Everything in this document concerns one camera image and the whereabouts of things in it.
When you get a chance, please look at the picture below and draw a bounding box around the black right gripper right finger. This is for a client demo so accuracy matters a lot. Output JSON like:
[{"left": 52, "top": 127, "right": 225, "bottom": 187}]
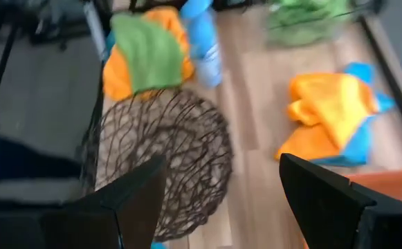
[{"left": 279, "top": 153, "right": 402, "bottom": 249}]

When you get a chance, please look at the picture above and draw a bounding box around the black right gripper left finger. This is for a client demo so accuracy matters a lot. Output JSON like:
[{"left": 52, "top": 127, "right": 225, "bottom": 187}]
[{"left": 0, "top": 154, "right": 167, "bottom": 249}]

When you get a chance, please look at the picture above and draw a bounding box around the blue microfiber towel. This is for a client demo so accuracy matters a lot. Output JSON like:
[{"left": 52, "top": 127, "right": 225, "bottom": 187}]
[
  {"left": 179, "top": 0, "right": 219, "bottom": 59},
  {"left": 311, "top": 62, "right": 397, "bottom": 167}
]

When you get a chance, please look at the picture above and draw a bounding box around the orange microfiber towel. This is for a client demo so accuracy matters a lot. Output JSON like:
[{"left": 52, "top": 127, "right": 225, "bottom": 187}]
[
  {"left": 275, "top": 71, "right": 380, "bottom": 163},
  {"left": 102, "top": 6, "right": 197, "bottom": 103}
]

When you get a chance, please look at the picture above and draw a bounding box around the green microfiber towel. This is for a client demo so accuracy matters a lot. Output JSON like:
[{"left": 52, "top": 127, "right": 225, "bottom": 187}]
[
  {"left": 265, "top": 0, "right": 356, "bottom": 48},
  {"left": 109, "top": 12, "right": 185, "bottom": 95}
]

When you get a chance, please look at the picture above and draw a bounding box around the black table edge rail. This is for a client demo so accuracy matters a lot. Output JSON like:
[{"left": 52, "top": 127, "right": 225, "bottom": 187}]
[{"left": 358, "top": 15, "right": 402, "bottom": 156}]

